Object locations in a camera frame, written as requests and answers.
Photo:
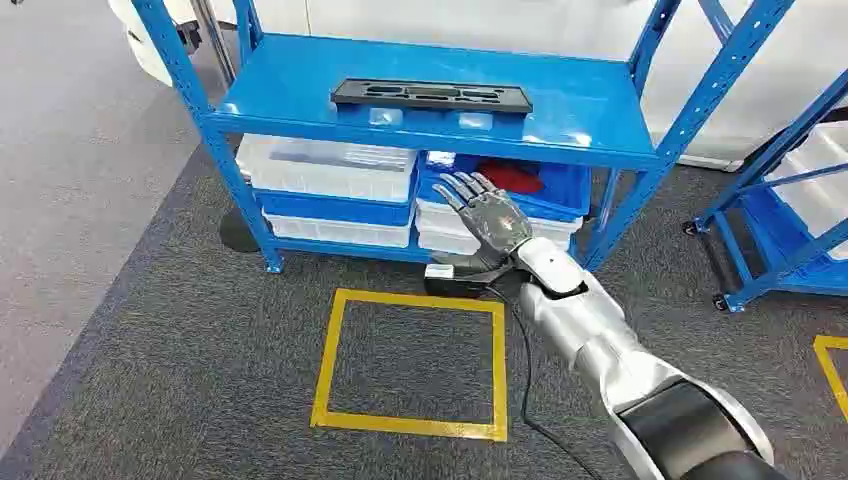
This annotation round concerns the blue metal shelf rack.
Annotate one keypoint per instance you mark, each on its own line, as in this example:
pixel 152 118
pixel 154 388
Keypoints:
pixel 742 238
pixel 583 99

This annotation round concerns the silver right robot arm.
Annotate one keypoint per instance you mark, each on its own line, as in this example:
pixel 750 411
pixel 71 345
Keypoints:
pixel 609 344

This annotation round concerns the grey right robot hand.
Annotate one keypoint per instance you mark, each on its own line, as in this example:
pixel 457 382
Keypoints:
pixel 493 218

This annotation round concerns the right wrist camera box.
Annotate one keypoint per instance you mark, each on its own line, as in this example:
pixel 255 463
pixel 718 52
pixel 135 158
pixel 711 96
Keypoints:
pixel 464 281

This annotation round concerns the yellow tape floor square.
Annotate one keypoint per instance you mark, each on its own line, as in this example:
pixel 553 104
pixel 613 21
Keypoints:
pixel 324 371
pixel 828 368

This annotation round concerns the white stacked storage bins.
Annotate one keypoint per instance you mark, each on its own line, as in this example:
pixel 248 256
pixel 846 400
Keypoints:
pixel 440 232

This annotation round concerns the red item in bin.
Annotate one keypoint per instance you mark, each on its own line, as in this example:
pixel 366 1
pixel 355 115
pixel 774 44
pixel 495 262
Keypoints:
pixel 513 177

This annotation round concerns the white machine body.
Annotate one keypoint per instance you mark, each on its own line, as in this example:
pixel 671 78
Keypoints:
pixel 149 46

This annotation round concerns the clear plastic storage bin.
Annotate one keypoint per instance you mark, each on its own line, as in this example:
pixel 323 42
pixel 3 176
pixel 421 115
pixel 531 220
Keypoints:
pixel 331 232
pixel 318 177

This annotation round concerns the black plastic panel with cutouts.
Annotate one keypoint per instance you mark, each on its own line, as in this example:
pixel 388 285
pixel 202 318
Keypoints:
pixel 430 95

